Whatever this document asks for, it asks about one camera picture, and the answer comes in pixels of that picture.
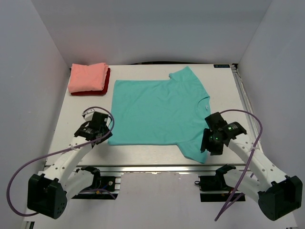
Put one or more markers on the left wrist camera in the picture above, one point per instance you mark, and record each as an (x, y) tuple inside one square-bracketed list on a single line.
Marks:
[(87, 115)]

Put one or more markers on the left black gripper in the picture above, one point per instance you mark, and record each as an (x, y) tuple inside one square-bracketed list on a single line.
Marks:
[(101, 136)]

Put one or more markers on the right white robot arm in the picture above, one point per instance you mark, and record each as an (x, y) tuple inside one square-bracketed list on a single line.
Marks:
[(276, 193)]

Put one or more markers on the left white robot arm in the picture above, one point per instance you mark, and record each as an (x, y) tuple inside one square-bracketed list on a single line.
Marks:
[(49, 192)]

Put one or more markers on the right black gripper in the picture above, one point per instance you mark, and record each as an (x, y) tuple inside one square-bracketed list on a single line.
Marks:
[(206, 142)]

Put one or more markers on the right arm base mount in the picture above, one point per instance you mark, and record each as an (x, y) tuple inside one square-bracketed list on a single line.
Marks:
[(212, 189)]

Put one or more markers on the aluminium front rail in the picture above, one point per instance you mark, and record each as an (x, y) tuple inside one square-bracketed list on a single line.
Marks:
[(158, 168)]

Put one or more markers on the black strip behind table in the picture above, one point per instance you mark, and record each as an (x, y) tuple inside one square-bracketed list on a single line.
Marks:
[(172, 62)]

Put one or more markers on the folded red t-shirt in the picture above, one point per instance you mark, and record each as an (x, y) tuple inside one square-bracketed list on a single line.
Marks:
[(95, 88)]

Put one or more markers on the folded pink t-shirt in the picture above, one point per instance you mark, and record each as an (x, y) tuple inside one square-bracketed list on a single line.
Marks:
[(86, 78)]

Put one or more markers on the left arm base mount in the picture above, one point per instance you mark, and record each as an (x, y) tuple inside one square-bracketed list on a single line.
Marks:
[(103, 187)]

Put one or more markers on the teal t-shirt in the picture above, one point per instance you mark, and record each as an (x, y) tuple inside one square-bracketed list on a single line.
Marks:
[(162, 113)]

